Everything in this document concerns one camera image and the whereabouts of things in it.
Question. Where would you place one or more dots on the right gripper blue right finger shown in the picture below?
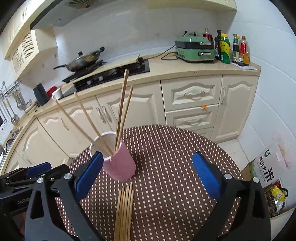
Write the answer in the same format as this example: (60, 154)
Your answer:
(251, 221)

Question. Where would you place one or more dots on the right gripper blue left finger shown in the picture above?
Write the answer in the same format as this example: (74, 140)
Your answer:
(43, 220)

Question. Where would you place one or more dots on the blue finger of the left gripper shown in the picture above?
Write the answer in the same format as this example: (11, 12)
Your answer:
(21, 174)
(55, 173)

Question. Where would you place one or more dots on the wooden chopstick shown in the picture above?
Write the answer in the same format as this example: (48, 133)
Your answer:
(123, 218)
(129, 199)
(117, 214)
(122, 199)
(129, 217)
(122, 97)
(76, 125)
(122, 123)
(93, 125)

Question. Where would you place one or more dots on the steel kitchen sink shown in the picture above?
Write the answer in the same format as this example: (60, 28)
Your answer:
(13, 134)

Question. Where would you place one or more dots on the cardboard box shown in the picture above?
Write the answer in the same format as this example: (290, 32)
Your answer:
(275, 207)

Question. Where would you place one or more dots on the white rice bag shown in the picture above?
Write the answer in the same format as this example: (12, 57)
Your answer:
(270, 165)

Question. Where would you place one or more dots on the hanging steel ladle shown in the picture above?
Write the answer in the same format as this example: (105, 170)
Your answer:
(14, 117)

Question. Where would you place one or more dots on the stacked bowls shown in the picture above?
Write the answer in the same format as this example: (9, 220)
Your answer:
(31, 106)

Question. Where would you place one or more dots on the pink cylindrical utensil cup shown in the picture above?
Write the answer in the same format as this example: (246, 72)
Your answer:
(120, 166)

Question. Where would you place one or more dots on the brown polka dot tablecloth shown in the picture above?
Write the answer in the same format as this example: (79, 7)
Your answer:
(170, 202)

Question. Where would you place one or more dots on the dark blue knife block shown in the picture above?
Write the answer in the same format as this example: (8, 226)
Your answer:
(41, 94)

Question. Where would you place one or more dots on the white mug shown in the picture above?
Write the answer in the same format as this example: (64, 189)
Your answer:
(57, 94)

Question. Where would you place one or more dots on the red small container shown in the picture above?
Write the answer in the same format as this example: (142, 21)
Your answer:
(51, 90)

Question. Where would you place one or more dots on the black wok with lid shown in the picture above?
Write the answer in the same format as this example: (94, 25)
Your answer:
(82, 61)

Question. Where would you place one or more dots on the black induction cooker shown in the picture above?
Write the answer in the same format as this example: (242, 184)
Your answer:
(83, 72)

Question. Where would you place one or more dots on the beige cutting board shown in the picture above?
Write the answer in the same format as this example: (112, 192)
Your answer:
(108, 66)

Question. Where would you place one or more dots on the black glass gas hob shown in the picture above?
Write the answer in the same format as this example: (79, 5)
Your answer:
(141, 66)

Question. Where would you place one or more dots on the dark soy sauce bottle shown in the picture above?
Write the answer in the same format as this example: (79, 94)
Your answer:
(235, 49)

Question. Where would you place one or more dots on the black range hood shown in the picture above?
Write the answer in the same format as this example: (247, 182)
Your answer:
(60, 13)

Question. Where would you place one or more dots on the red label vinegar bottle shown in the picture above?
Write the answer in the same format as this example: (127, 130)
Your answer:
(244, 54)

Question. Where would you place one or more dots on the green yellow-cap bottle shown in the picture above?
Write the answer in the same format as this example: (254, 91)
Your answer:
(225, 48)

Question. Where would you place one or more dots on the dark oil bottle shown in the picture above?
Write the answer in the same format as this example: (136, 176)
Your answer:
(217, 40)

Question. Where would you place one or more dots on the green electric grill pot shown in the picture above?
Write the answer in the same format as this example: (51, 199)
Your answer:
(194, 49)

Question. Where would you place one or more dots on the red cola bottle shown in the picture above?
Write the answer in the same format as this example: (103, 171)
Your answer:
(207, 35)

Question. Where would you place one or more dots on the wall utensil rack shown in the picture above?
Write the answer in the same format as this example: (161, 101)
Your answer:
(6, 91)

